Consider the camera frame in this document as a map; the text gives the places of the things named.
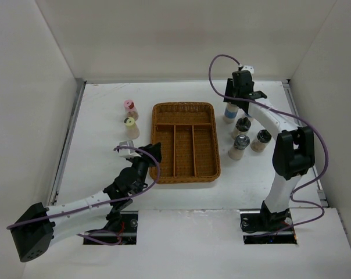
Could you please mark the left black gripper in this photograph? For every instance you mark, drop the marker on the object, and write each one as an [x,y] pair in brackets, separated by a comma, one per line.
[153,149]

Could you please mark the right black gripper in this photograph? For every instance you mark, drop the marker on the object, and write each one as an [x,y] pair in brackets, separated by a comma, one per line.
[230,88]

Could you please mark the blue label silver-cap jar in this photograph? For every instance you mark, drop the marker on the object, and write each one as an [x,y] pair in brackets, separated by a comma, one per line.
[230,112]

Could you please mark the yellow cap spice bottle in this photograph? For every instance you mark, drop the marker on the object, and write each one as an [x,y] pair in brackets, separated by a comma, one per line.
[132,130]

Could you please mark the black grinder spice bottle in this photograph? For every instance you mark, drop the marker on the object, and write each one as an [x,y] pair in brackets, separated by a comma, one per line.
[242,126]

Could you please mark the silver grinder spice bottle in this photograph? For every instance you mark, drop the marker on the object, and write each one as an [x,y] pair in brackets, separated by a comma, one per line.
[241,142]

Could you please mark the dark lid spice jar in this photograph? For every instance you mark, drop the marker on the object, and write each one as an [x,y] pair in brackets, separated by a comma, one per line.
[261,140]

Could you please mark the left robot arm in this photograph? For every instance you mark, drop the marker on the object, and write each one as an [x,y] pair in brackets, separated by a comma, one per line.
[39,227]

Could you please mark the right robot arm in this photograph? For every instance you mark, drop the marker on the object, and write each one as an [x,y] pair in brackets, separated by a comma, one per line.
[275,123]

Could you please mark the brown wicker divided tray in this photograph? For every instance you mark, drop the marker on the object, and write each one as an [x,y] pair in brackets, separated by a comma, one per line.
[189,146]

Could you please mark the pink cap spice bottle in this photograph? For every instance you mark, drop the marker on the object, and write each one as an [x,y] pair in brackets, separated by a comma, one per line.
[130,109]

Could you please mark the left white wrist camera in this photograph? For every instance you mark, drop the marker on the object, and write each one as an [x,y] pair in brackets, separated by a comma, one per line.
[126,149]

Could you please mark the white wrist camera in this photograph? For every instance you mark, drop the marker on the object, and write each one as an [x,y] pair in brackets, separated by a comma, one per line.
[247,68]
[126,149]

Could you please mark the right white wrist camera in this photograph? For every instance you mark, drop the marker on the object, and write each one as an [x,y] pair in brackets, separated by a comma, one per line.
[247,68]

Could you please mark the right aluminium frame rail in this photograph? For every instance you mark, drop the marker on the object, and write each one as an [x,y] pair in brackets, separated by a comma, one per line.
[298,148]

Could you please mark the aluminium frame rail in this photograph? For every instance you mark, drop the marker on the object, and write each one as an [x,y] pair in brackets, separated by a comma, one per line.
[298,148]
[56,183]

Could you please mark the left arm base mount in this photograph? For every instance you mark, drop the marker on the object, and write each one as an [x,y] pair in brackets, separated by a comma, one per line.
[120,231]

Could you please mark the left aluminium frame rail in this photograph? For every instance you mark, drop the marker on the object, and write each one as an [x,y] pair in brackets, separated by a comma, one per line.
[56,183]

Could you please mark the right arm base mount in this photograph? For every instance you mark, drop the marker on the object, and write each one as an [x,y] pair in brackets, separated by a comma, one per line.
[263,228]

